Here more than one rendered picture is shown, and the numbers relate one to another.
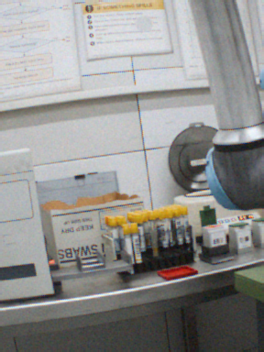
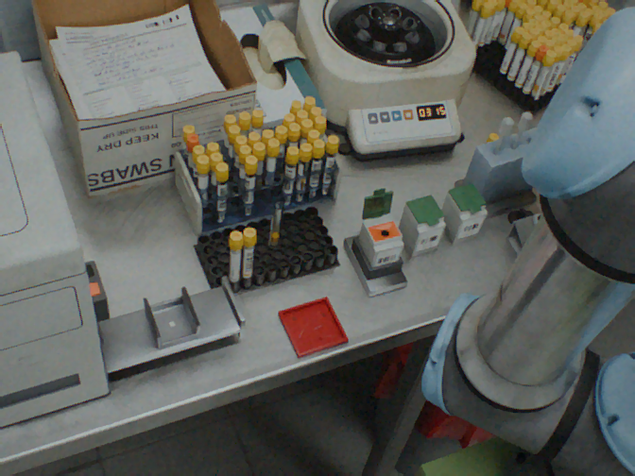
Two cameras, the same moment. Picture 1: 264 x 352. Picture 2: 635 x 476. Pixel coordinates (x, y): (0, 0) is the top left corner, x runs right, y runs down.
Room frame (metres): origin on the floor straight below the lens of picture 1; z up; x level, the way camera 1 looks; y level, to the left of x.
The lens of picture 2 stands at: (0.61, 0.11, 1.81)
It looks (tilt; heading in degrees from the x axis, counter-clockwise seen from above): 53 degrees down; 343
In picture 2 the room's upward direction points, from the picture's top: 11 degrees clockwise
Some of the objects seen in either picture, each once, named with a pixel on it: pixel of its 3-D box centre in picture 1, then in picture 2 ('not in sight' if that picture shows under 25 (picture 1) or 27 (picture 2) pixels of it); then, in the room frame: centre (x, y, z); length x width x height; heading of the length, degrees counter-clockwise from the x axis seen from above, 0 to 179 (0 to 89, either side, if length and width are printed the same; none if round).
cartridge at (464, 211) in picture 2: (263, 232); (462, 213); (1.29, -0.30, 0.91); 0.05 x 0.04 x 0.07; 15
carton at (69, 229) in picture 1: (90, 226); (141, 72); (1.54, 0.13, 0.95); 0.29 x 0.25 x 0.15; 15
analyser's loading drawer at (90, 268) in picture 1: (80, 267); (153, 328); (1.14, 0.13, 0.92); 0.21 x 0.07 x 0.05; 105
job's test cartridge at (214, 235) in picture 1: (214, 239); (379, 245); (1.24, -0.17, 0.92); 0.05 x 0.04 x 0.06; 13
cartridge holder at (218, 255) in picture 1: (215, 251); (376, 257); (1.24, -0.17, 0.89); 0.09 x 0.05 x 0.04; 13
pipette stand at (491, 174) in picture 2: not in sight; (504, 171); (1.35, -0.37, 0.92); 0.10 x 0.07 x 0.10; 107
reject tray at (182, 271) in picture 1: (177, 272); (313, 327); (1.15, -0.07, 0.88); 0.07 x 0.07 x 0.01; 15
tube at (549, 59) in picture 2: not in sight; (540, 80); (1.52, -0.48, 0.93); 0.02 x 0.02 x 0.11
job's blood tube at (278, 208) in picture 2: (154, 243); (275, 229); (1.27, -0.03, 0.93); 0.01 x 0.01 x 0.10; 14
